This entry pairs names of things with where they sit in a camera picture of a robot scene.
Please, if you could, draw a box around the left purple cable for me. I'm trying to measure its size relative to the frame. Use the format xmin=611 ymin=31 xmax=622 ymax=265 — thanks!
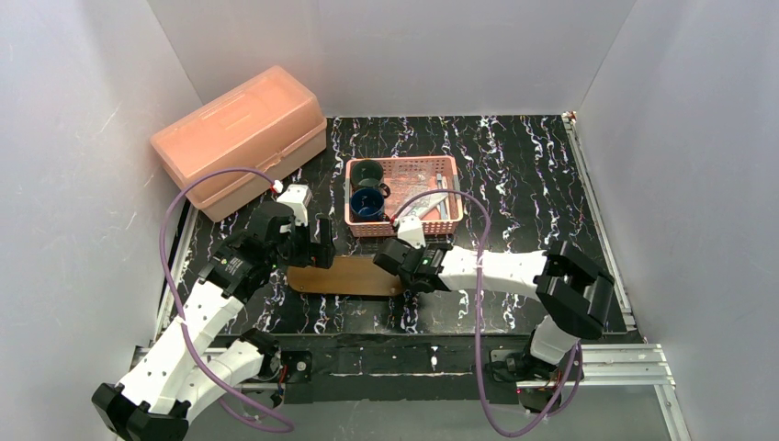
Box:
xmin=158 ymin=168 xmax=296 ymax=434

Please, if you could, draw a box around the oval wooden tray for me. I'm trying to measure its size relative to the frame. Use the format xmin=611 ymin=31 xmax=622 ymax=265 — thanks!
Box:
xmin=287 ymin=255 xmax=405 ymax=297

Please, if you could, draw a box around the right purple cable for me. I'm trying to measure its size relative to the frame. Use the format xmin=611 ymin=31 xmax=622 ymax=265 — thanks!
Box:
xmin=389 ymin=188 xmax=584 ymax=438

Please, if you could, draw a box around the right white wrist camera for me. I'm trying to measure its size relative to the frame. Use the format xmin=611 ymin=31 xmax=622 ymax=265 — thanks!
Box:
xmin=394 ymin=215 xmax=426 ymax=249

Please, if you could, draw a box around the pink plastic storage box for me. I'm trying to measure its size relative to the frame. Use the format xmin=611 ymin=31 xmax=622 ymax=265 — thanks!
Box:
xmin=151 ymin=66 xmax=327 ymax=222

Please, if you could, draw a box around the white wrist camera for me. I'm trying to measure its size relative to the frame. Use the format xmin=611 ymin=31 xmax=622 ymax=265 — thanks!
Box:
xmin=276 ymin=184 xmax=312 ymax=226
xmin=394 ymin=215 xmax=426 ymax=249

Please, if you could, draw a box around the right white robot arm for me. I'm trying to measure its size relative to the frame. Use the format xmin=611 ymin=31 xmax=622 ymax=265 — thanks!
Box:
xmin=373 ymin=238 xmax=615 ymax=381

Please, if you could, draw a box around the aluminium frame rail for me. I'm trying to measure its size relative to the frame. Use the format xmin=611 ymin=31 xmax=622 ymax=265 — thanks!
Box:
xmin=561 ymin=111 xmax=691 ymax=440

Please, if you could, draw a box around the dark green mug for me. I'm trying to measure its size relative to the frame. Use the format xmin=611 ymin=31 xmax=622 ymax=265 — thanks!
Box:
xmin=349 ymin=159 xmax=391 ymax=198

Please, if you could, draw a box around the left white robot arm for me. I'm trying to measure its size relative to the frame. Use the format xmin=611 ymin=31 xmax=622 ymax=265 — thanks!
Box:
xmin=92 ymin=201 xmax=335 ymax=440

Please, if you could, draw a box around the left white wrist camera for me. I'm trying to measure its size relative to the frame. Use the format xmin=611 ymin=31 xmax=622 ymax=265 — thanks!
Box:
xmin=276 ymin=184 xmax=312 ymax=226

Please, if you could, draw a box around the clear acrylic holder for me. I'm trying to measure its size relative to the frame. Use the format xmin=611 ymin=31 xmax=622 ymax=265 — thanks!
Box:
xmin=387 ymin=162 xmax=435 ymax=201

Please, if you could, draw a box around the dark blue mug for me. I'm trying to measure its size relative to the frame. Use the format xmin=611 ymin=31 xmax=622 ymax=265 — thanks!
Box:
xmin=349 ymin=187 xmax=386 ymax=222

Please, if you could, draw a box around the pink perforated plastic basket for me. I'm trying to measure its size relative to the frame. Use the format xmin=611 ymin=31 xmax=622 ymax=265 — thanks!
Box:
xmin=344 ymin=155 xmax=464 ymax=237

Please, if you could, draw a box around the purple cable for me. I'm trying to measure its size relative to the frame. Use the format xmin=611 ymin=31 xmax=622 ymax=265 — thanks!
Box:
xmin=389 ymin=188 xmax=584 ymax=438
xmin=158 ymin=168 xmax=296 ymax=434

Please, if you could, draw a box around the grey toothbrush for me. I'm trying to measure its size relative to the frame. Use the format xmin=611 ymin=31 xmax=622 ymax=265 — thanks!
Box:
xmin=436 ymin=174 xmax=449 ymax=221

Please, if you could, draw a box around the white toothpaste tube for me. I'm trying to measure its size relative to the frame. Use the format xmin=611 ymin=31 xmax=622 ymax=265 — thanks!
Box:
xmin=400 ymin=192 xmax=439 ymax=219

